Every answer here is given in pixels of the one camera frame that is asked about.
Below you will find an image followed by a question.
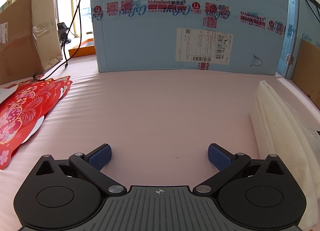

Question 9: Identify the white cloth shopping bag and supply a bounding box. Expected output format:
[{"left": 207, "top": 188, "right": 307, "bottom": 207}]
[{"left": 249, "top": 81, "right": 319, "bottom": 230}]

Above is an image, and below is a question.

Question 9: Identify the black cable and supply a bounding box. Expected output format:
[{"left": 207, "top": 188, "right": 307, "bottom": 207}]
[{"left": 32, "top": 0, "right": 90, "bottom": 82}]

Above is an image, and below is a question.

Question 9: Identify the orange flat box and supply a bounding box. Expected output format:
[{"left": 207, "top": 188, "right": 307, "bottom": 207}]
[{"left": 68, "top": 38, "right": 96, "bottom": 57}]

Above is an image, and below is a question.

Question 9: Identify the open brown cardboard box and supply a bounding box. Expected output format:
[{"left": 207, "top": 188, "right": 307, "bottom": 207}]
[{"left": 292, "top": 40, "right": 320, "bottom": 109}]

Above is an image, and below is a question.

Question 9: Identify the brown sealed cardboard box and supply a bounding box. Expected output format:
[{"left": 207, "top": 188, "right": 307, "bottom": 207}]
[{"left": 0, "top": 0, "right": 62, "bottom": 84}]

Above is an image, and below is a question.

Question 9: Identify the large blue cardboard box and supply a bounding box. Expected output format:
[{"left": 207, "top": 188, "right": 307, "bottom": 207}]
[{"left": 91, "top": 0, "right": 289, "bottom": 75}]

